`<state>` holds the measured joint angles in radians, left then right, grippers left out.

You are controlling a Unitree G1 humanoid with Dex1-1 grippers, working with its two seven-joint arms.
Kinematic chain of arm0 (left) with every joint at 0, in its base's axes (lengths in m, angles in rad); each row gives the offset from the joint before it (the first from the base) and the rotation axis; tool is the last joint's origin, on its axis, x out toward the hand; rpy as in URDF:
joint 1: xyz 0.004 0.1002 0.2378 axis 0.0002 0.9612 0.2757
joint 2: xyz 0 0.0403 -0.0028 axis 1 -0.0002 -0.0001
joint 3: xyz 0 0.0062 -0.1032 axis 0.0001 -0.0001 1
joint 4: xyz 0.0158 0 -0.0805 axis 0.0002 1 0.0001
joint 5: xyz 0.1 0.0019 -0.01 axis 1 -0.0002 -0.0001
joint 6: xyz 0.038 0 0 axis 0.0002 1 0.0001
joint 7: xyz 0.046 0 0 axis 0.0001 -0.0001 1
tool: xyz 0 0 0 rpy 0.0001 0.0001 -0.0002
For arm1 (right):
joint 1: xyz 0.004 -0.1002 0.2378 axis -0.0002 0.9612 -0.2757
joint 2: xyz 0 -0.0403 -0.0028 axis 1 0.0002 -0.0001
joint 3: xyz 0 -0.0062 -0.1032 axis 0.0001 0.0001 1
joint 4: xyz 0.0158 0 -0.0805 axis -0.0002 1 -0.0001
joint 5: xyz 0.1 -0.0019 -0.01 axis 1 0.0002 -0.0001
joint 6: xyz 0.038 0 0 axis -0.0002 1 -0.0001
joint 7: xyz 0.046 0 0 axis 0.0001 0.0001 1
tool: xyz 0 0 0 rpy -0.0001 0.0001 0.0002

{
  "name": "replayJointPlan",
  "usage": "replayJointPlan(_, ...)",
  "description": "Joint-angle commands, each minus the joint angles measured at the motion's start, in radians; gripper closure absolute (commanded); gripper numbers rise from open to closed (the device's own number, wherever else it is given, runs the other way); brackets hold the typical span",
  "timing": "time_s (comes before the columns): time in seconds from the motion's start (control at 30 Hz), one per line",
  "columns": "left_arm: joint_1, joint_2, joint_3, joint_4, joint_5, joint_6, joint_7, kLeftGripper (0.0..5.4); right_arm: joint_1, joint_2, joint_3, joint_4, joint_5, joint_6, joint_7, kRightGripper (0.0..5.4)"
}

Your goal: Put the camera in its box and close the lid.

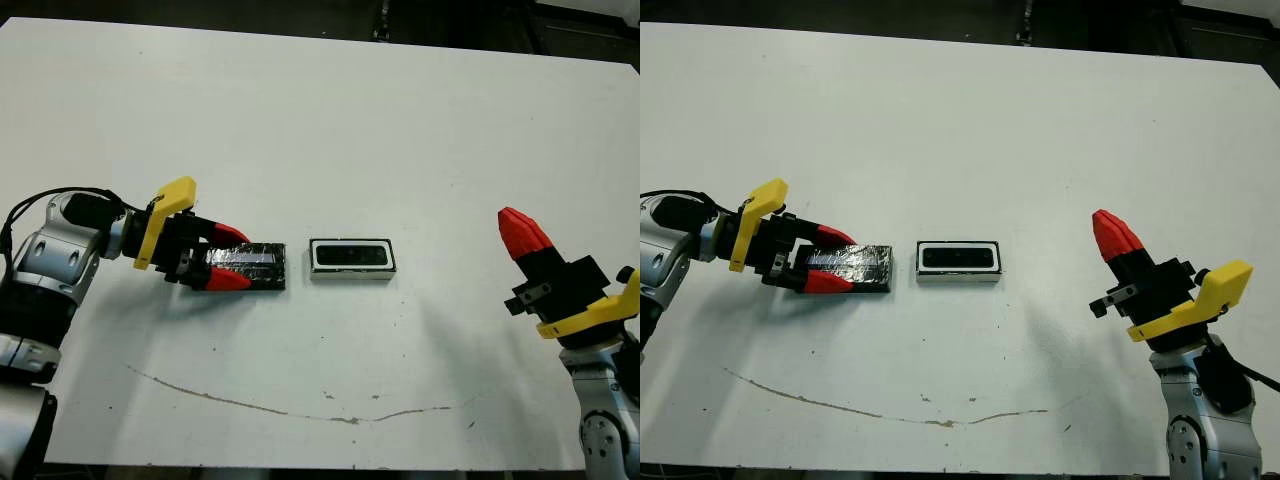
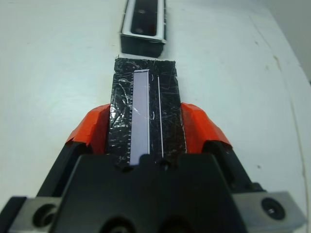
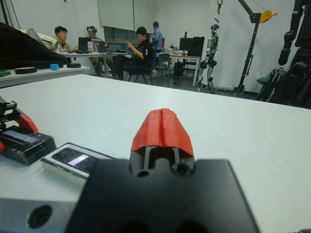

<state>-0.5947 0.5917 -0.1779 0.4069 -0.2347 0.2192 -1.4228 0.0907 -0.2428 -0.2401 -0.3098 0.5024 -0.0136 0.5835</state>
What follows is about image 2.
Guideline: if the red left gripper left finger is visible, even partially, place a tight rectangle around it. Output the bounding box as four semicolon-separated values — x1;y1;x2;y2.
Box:
36;103;111;198

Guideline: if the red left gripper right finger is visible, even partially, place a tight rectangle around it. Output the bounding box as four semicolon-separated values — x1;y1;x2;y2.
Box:
181;101;265;195

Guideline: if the glossy black box lid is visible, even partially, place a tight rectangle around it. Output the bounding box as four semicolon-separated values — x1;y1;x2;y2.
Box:
105;57;188;170

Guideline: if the white-lined camera box base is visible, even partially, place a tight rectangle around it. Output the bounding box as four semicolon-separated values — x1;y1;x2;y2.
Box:
118;0;168;58

